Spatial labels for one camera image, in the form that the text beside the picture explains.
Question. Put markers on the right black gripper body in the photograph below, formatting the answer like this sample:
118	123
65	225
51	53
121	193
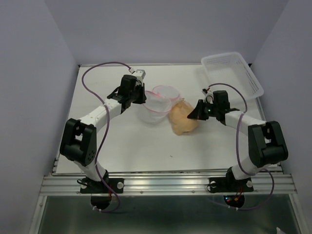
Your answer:
210	109

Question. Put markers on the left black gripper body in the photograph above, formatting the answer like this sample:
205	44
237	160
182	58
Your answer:
137	95

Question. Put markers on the beige bra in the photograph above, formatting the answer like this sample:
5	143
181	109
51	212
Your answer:
178	118

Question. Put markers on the white mesh laundry bag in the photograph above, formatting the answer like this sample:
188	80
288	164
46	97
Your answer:
158	104

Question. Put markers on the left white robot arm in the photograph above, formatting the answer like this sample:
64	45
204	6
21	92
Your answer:
79	140

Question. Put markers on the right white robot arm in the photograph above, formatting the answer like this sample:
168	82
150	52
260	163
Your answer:
266	143

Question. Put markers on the white plastic basket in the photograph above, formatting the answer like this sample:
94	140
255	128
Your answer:
232	69

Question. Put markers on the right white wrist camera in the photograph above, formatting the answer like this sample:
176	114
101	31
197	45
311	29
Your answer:
208	95

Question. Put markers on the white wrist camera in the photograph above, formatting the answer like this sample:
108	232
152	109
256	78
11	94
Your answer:
208	95
139	73

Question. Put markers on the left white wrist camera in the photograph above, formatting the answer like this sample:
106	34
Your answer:
139	73

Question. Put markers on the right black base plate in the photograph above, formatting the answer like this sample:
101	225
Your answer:
224	185

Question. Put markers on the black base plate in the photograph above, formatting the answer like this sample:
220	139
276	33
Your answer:
88	186
224	185

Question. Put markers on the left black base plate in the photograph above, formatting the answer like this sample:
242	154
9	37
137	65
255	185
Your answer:
88	186

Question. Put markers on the aluminium mounting rail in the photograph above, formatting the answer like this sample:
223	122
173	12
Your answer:
169	183

